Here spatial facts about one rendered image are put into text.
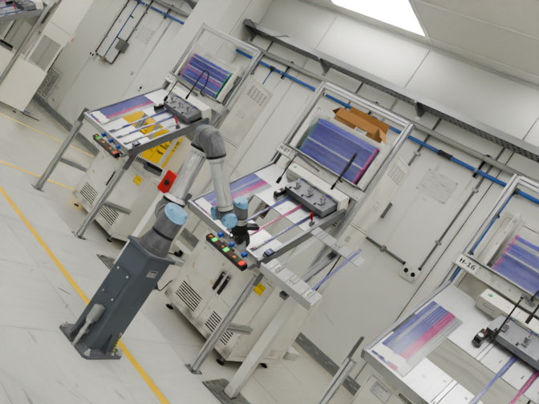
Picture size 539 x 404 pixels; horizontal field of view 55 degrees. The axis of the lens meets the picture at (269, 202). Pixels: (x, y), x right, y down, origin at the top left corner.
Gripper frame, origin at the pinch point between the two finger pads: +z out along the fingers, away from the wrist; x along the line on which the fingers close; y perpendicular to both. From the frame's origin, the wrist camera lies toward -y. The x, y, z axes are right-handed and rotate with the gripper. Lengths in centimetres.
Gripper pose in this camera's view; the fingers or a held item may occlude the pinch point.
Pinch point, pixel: (244, 248)
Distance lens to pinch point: 292.0
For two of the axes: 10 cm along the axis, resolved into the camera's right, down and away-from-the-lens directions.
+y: -7.5, 3.9, -5.3
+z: -0.3, 7.8, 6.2
